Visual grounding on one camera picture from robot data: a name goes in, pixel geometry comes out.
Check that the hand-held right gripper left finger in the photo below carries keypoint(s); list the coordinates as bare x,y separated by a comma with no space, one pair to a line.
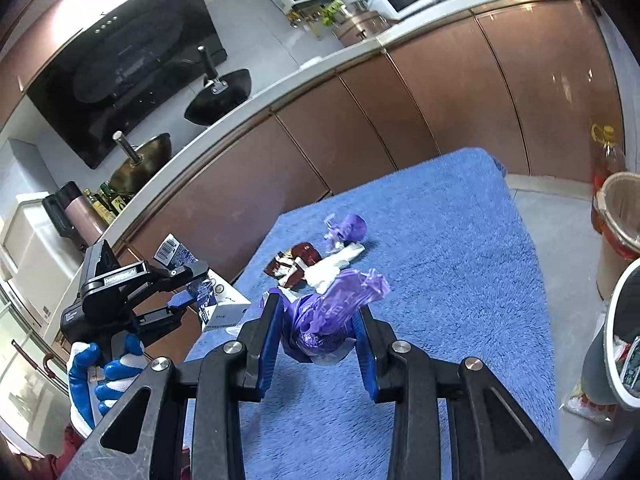
270,355

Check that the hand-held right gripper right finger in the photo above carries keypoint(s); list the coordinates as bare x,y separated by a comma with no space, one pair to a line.
364,365

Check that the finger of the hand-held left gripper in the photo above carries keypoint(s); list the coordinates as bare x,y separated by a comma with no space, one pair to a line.
162,317
175,276

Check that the blue white paper carton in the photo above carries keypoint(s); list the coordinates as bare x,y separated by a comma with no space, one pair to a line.
222,315

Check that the large purple plastic wrapper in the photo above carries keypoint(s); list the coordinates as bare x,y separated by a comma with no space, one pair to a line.
330,310

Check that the metal pot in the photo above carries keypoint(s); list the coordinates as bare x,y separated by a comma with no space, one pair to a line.
607,360

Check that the person's left forearm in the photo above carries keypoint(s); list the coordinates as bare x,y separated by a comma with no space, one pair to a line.
70,444

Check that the person's left hand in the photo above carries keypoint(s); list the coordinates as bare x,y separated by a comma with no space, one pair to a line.
87,385

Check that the white appliance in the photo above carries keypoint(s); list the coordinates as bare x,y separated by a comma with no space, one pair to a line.
35,265

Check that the pink thermos bottle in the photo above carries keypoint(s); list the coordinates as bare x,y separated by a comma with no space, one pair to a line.
77,215

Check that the dark sauce bottle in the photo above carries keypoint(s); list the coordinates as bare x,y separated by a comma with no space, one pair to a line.
107,202

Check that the brown foil wrapper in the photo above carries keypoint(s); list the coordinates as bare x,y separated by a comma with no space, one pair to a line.
295,260

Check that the white wrapper piece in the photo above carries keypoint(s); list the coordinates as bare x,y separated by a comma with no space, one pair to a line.
327,270

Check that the steel pot on stove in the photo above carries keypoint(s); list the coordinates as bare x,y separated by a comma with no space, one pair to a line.
142,162

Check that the blue fluffy towel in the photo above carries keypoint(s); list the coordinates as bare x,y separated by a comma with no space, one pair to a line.
450,260

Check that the small purple plastic wrapper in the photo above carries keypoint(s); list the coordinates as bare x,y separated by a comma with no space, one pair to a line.
350,227

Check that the black wok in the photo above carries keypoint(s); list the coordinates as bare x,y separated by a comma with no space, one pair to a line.
220,97

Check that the black range hood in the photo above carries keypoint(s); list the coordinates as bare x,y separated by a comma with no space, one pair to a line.
130,70

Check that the plastic snack packet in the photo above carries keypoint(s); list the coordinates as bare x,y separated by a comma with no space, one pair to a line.
587,405

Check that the white bowl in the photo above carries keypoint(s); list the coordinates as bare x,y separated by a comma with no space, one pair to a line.
312,61

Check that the wicker waste bin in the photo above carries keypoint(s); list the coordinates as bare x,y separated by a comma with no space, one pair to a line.
617,240

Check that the brown kitchen base cabinet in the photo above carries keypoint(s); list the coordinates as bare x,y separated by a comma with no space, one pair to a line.
440,85

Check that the green leafy vegetable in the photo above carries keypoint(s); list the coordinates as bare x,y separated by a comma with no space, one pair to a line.
332,12

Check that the rose gold electric cooker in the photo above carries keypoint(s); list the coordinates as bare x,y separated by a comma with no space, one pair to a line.
360,27

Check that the yellow cooking oil bottle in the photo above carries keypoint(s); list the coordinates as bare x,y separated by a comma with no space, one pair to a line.
607,170

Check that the metal bowl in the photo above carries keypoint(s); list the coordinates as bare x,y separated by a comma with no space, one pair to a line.
359,7

